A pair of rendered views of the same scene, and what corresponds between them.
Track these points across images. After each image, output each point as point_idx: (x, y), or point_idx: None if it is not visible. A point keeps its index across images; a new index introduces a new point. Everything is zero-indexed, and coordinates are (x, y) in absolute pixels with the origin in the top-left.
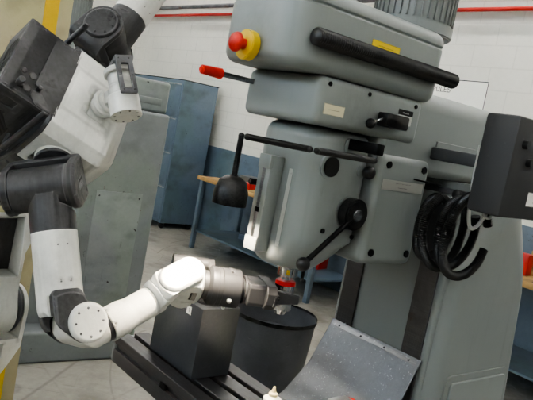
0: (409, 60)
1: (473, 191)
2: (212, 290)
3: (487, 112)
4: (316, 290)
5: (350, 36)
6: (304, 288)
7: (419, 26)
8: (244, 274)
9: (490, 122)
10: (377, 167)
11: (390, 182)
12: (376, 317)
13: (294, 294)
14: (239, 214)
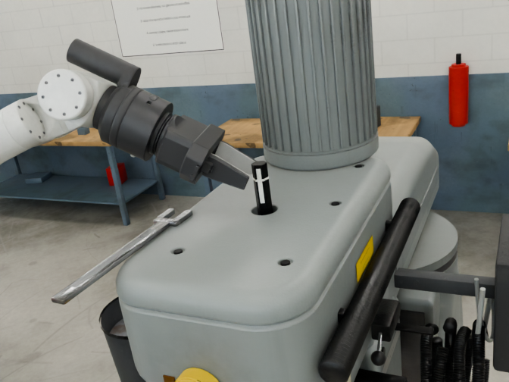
0: (395, 252)
1: (501, 353)
2: None
3: (404, 171)
4: (126, 202)
5: (341, 298)
6: (116, 206)
7: (370, 176)
8: (53, 219)
9: (504, 277)
10: (373, 364)
11: (385, 364)
12: None
13: (111, 218)
14: (13, 158)
